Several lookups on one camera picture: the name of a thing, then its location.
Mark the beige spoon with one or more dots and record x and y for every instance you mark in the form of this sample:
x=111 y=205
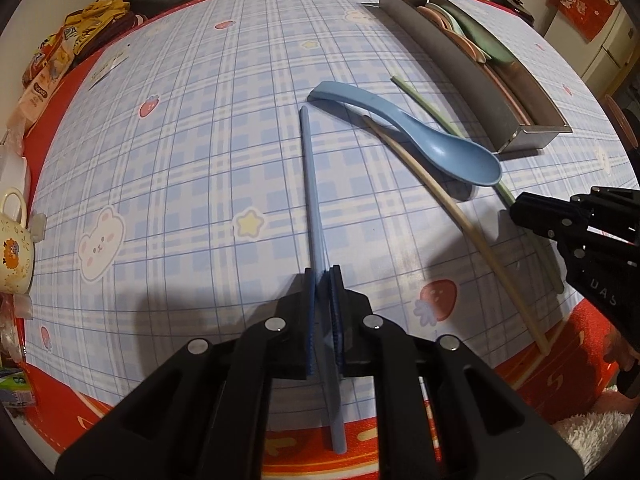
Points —
x=467 y=46

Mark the blue plaid table mat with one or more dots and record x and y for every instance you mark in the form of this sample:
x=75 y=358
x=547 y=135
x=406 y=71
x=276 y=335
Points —
x=275 y=185

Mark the pink tissue pack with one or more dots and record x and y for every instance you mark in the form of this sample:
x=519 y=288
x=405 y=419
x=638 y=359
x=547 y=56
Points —
x=36 y=97

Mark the pile of snack bags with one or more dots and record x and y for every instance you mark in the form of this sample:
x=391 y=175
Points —
x=87 y=30

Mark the green chopstick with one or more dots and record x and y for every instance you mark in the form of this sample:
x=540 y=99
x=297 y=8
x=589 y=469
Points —
x=506 y=196

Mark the beige chopstick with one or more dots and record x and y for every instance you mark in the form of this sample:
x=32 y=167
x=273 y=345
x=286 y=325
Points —
x=470 y=231

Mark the stainless steel utensil tray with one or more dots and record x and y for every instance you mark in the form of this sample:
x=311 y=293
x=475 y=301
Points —
x=504 y=131

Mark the rice cooker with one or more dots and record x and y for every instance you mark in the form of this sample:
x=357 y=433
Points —
x=518 y=8

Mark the cream floral mug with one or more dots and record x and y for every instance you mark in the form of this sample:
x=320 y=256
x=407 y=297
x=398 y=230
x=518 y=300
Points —
x=17 y=249

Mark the small white paper packet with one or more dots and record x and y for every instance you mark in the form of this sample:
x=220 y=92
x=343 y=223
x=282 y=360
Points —
x=107 y=67

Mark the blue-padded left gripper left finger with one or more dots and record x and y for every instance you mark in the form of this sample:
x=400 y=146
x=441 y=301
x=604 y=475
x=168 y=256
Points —
x=293 y=348

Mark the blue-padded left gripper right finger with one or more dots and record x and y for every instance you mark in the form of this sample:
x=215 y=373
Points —
x=348 y=309

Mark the blue spoon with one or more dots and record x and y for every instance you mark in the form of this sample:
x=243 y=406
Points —
x=460 y=158

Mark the green spoon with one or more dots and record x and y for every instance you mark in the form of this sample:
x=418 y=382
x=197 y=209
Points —
x=478 y=34

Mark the red tablecloth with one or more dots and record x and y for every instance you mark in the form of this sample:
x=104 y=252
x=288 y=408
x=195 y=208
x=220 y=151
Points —
x=550 y=369

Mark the blue chopstick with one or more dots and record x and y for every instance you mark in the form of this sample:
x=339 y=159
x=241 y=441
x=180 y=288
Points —
x=323 y=336

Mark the white refrigerator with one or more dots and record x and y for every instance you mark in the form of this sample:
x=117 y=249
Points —
x=599 y=61

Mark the pink spoon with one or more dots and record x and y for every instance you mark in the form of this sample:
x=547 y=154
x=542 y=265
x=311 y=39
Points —
x=439 y=18

